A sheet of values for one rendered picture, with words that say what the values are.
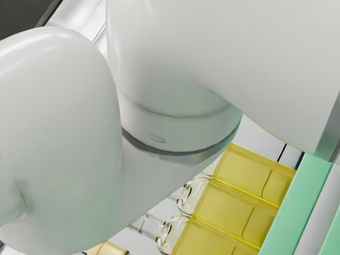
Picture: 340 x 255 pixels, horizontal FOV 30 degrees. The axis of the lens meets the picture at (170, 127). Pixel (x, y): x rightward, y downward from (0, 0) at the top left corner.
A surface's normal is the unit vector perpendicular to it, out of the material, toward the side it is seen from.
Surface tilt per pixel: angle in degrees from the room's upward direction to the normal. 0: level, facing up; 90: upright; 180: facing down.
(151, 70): 92
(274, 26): 99
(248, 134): 90
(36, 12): 90
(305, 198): 90
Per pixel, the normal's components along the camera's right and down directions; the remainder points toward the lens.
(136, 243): -0.06, -0.46
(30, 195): 0.62, 0.62
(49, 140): 0.53, 0.16
